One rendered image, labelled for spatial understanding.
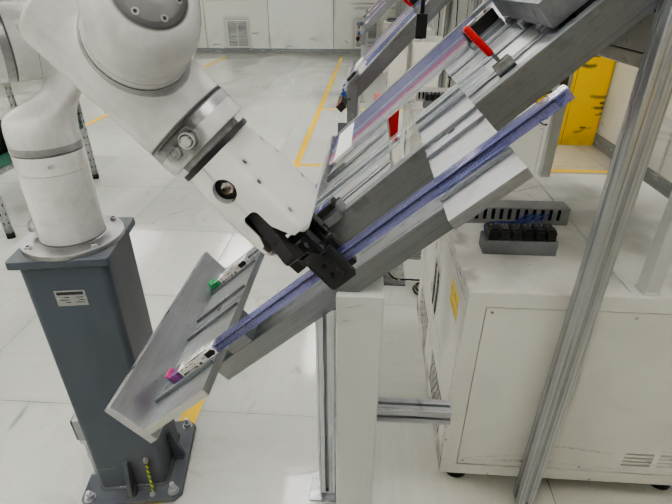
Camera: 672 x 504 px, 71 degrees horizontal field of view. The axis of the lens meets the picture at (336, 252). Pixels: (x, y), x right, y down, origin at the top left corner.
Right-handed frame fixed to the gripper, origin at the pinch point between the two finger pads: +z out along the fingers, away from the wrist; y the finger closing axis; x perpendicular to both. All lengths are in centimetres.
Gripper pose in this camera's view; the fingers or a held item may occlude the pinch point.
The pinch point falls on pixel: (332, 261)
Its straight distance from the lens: 47.0
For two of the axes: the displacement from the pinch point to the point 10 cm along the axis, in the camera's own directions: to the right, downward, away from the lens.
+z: 6.8, 6.6, 3.2
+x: -7.3, 5.7, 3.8
